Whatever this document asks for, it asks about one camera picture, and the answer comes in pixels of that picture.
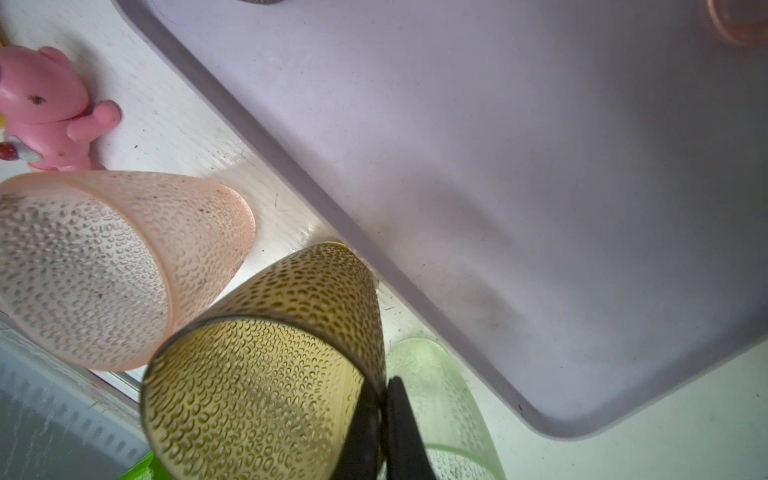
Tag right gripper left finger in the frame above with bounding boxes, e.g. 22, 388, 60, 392
331, 380, 381, 480

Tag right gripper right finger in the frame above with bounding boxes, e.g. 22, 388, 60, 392
383, 377, 437, 480

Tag light green textured glass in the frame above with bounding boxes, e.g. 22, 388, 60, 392
386, 337, 505, 479

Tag olive brown glass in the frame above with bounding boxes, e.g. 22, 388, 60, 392
140, 242, 386, 479

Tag pink clear glass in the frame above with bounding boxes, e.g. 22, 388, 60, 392
703, 0, 767, 48

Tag brown textured glass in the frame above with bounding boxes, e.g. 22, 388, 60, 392
242, 0, 282, 5

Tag lilac plastic tray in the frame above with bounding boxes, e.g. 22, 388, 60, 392
117, 1, 767, 439

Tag green snack packet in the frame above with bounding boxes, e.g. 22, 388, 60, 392
119, 452, 174, 480

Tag pink textured glass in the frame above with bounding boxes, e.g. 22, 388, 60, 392
1, 171, 256, 371

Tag pink toy figure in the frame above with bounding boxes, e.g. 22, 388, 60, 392
1, 46, 121, 172

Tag aluminium rail frame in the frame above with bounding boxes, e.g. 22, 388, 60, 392
1, 317, 150, 479

